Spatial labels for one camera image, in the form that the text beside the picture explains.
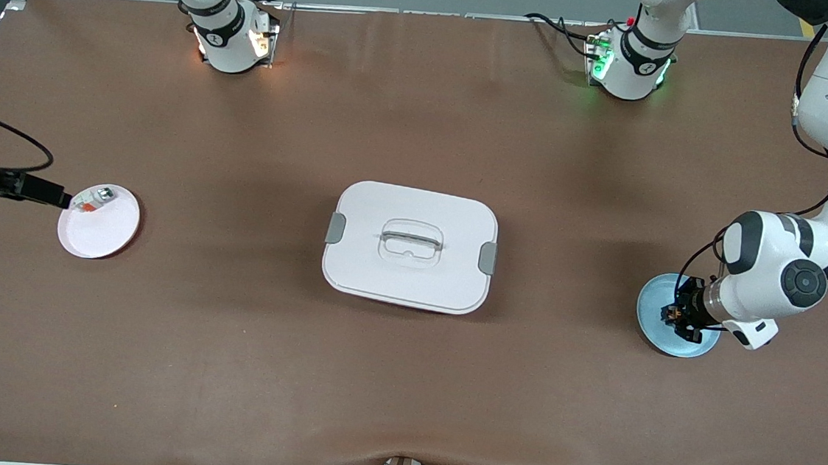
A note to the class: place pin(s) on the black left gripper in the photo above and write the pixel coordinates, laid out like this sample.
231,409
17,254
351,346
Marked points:
691,304

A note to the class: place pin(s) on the black switch orange button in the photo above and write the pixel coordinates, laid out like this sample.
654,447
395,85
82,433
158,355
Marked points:
671,312

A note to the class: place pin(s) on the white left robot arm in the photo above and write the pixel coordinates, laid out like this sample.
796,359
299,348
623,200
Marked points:
767,253

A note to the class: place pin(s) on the white lidded box grey clips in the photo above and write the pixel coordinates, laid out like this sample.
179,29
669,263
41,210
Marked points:
410,284

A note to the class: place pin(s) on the light blue round plate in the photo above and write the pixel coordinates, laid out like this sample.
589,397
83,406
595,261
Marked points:
654,322

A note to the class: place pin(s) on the pink round plate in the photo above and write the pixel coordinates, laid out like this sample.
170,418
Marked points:
100,230

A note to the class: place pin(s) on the brown table mat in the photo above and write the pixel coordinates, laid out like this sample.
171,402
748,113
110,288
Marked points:
402,379

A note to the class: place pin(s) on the small white orange switch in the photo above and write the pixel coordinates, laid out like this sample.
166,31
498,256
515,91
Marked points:
93,200

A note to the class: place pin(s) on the aluminium table edge rail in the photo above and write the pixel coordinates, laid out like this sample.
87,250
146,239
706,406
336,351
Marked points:
438,14

